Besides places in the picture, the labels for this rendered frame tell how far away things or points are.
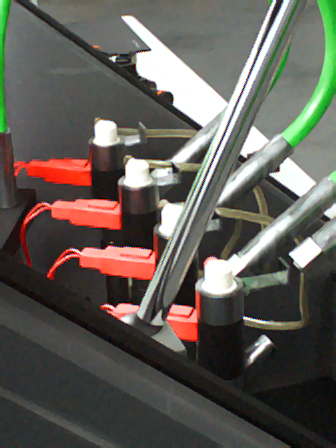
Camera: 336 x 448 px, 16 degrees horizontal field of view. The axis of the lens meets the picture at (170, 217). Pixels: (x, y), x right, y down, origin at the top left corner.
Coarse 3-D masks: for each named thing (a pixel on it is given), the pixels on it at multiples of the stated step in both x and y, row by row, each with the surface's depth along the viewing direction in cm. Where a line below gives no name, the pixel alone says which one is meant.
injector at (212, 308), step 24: (240, 288) 70; (216, 312) 70; (240, 312) 71; (216, 336) 71; (240, 336) 72; (264, 336) 74; (216, 360) 72; (240, 360) 72; (264, 360) 73; (240, 384) 73
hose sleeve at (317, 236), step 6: (330, 222) 72; (324, 228) 71; (330, 228) 71; (318, 234) 71; (324, 234) 71; (330, 234) 71; (312, 240) 72; (318, 240) 71; (324, 240) 71; (330, 240) 71; (318, 246) 71; (324, 246) 71; (330, 246) 71; (324, 252) 71; (330, 252) 71
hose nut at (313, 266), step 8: (296, 248) 72; (304, 248) 71; (312, 248) 71; (296, 256) 71; (304, 256) 71; (312, 256) 71; (320, 256) 71; (296, 264) 72; (304, 264) 71; (312, 264) 71; (320, 264) 71; (328, 264) 71; (304, 272) 72; (312, 272) 71
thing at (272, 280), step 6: (252, 276) 72; (258, 276) 72; (264, 276) 72; (270, 276) 72; (276, 276) 72; (246, 282) 72; (252, 282) 72; (258, 282) 72; (264, 282) 72; (270, 282) 72; (276, 282) 72; (282, 282) 72; (246, 288) 71; (252, 288) 71; (258, 288) 71; (264, 288) 71; (270, 288) 71; (246, 294) 71
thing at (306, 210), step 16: (320, 192) 80; (288, 208) 80; (304, 208) 80; (320, 208) 80; (272, 224) 80; (288, 224) 80; (304, 224) 80; (256, 240) 80; (272, 240) 80; (288, 240) 80; (240, 256) 80; (256, 256) 80; (272, 256) 80; (240, 272) 80
